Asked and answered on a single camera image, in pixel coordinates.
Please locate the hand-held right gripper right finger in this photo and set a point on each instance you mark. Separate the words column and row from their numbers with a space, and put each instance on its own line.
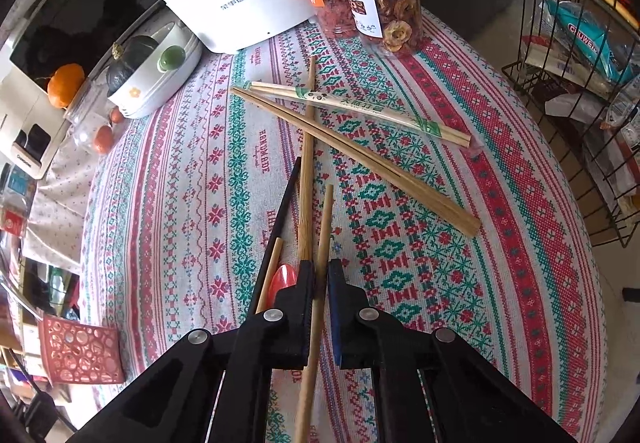
column 336, row 323

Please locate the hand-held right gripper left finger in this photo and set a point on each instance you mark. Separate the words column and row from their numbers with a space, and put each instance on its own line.
column 295, row 323

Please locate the light bamboo chopstick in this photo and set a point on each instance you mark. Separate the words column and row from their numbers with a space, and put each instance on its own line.
column 325, row 223

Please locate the long brown chopstick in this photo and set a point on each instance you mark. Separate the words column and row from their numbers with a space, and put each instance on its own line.
column 397, row 187
column 402, row 178

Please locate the brown wooden chopstick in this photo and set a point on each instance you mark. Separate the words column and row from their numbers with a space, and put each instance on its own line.
column 307, row 173

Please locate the paper-wrapped disposable chopsticks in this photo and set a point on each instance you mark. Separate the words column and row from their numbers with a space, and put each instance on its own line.
column 350, row 110

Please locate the pink perforated utensil holder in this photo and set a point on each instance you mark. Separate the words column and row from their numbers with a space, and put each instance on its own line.
column 80, row 353

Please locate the red plastic spoon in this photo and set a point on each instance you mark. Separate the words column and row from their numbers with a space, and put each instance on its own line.
column 280, row 280

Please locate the thin bamboo chopstick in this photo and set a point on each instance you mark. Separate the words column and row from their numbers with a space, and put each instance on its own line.
column 272, row 268

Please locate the black chopstick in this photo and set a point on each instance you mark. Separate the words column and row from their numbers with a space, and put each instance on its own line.
column 283, row 208

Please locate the red green patterned tablecloth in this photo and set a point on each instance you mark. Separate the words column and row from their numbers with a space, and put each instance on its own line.
column 200, row 223

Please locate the small red tomato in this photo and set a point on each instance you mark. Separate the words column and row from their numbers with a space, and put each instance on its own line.
column 103, row 139
column 117, row 115

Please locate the small dotted cabinet cloth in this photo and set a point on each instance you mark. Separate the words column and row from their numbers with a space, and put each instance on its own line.
column 55, row 203

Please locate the clear glass jar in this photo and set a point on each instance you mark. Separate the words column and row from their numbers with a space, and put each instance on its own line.
column 85, row 123

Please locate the dark green squash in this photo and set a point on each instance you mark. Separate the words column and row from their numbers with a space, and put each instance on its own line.
column 125, row 68

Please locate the orange tangerine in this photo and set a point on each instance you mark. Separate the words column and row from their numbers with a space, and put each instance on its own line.
column 65, row 85

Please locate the black door microwave oven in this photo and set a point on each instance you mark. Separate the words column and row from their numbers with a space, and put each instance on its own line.
column 65, row 23

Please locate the blue snack packet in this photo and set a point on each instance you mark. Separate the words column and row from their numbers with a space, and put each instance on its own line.
column 585, row 35

